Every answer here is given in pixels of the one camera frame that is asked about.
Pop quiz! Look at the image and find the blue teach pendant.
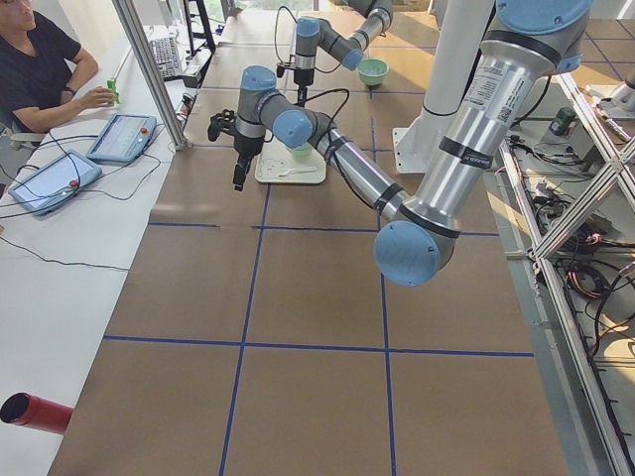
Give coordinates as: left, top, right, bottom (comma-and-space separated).
86, 114, 158, 164
9, 150, 102, 215

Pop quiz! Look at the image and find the person in black shirt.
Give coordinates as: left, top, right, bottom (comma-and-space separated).
1, 1, 114, 133

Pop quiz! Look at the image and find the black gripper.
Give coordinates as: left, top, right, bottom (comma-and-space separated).
233, 134, 264, 190
294, 67, 314, 106

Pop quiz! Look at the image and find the green bowl with ice cubes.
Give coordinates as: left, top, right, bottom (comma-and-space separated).
357, 58, 390, 87

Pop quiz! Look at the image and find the red cylinder tube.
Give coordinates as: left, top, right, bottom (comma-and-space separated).
1, 392, 73, 434

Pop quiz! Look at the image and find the aluminium frame post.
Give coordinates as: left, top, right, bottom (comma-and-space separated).
112, 0, 189, 151

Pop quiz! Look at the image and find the far blue teach pendant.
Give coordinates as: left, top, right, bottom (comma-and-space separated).
86, 114, 158, 164

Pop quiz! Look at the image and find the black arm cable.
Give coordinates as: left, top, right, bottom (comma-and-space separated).
297, 87, 351, 150

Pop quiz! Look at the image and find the near blue teach pendant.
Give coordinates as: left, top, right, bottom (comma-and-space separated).
9, 150, 102, 215

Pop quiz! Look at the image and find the black computer keyboard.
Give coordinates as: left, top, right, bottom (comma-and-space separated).
149, 36, 183, 81

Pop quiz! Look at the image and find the white plastic spoon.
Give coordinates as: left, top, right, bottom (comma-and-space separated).
276, 167, 318, 179

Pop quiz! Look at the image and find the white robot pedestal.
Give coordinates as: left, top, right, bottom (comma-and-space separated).
393, 0, 495, 174

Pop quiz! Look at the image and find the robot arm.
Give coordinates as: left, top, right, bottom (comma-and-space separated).
292, 0, 394, 106
229, 1, 591, 286

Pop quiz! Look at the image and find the small green object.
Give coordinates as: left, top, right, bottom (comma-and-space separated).
106, 78, 120, 104

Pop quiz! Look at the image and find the pale green bear tray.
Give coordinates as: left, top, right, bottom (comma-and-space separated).
255, 137, 326, 184

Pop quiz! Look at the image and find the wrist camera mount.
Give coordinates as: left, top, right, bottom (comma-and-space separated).
207, 109, 236, 142
276, 61, 295, 78

